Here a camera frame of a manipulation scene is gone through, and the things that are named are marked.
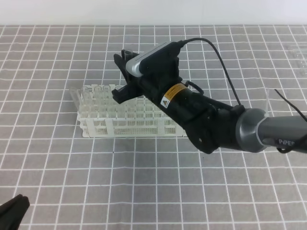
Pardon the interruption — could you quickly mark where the black right camera cable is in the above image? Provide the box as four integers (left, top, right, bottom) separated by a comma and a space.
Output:
178, 37, 307, 120

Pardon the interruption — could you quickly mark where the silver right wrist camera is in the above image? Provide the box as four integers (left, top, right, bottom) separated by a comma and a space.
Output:
126, 41, 183, 77

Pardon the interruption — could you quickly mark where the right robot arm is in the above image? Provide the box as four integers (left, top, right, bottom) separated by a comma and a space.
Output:
112, 49, 307, 154

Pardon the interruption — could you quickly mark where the clear glass test tube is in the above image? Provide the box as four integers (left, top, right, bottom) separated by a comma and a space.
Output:
124, 49, 133, 61

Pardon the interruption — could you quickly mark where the clear test tube in rack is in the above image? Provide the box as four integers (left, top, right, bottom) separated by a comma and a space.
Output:
81, 86, 89, 116

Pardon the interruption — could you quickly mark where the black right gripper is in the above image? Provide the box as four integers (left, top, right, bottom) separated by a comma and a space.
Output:
112, 49, 185, 108

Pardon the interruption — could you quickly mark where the leaning clear test tube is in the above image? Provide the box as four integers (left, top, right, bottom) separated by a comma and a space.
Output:
69, 87, 81, 111

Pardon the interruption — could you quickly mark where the clear plastic tray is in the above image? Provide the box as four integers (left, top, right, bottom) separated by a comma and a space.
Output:
287, 44, 307, 69

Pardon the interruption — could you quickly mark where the white plastic test tube rack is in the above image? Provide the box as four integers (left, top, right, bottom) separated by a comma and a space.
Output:
77, 84, 186, 138

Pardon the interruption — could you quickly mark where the grey checked tablecloth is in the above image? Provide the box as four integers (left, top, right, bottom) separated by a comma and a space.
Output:
0, 25, 307, 230

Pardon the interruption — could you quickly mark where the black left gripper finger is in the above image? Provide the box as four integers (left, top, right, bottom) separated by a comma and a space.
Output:
0, 195, 30, 230

